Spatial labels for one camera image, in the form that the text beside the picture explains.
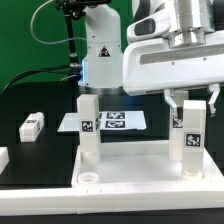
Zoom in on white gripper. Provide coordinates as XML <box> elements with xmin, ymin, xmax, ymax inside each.
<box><xmin>122</xmin><ymin>37</ymin><xmax>224</xmax><ymax>118</ymax></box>

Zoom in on white desk top tray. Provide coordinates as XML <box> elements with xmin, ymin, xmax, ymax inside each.
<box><xmin>71</xmin><ymin>140</ymin><xmax>224</xmax><ymax>192</ymax></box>

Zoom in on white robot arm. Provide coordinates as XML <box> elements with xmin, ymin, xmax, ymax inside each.
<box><xmin>79</xmin><ymin>0</ymin><xmax>224</xmax><ymax>112</ymax></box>

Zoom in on fiducial marker sheet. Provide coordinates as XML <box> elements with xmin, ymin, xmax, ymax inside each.
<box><xmin>58</xmin><ymin>111</ymin><xmax>146</xmax><ymax>132</ymax></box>

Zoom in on white L-shaped fence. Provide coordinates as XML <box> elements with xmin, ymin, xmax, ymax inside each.
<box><xmin>0</xmin><ymin>139</ymin><xmax>224</xmax><ymax>217</ymax></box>

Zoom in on white block left edge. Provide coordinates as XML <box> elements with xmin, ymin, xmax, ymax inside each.
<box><xmin>0</xmin><ymin>147</ymin><xmax>9</xmax><ymax>174</ymax></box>

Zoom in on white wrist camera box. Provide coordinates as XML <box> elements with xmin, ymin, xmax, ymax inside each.
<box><xmin>127</xmin><ymin>9</ymin><xmax>171</xmax><ymax>43</ymax></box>

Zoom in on black cables on table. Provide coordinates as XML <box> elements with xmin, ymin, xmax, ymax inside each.
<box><xmin>0</xmin><ymin>64</ymin><xmax>83</xmax><ymax>96</ymax></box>

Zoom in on grey cable loop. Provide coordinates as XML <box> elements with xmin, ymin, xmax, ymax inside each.
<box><xmin>30</xmin><ymin>0</ymin><xmax>88</xmax><ymax>46</ymax></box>

